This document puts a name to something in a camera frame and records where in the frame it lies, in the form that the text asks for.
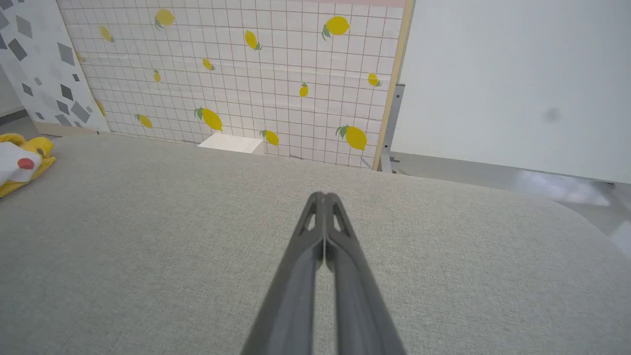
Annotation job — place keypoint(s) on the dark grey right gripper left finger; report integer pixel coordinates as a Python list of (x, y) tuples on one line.
[(288, 305)]

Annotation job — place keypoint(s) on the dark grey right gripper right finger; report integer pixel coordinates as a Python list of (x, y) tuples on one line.
[(362, 310)]

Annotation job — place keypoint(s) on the yellow and white shirt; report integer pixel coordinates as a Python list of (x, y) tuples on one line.
[(37, 148)]

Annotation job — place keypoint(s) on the grey fabric sofa cushion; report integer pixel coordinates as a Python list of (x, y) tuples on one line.
[(148, 246)]

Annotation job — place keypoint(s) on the white box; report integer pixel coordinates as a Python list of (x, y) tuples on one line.
[(231, 143)]

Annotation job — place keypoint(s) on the grey metal panel stand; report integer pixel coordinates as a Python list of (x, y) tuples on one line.
[(392, 123)]

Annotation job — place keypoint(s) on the lemon print grid panel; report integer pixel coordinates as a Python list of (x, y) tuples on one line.
[(276, 74)]

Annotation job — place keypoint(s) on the white partition board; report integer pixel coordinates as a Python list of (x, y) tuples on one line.
[(517, 74)]

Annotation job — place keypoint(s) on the grey terrazzo pattern panel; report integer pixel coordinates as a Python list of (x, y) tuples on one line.
[(44, 64)]

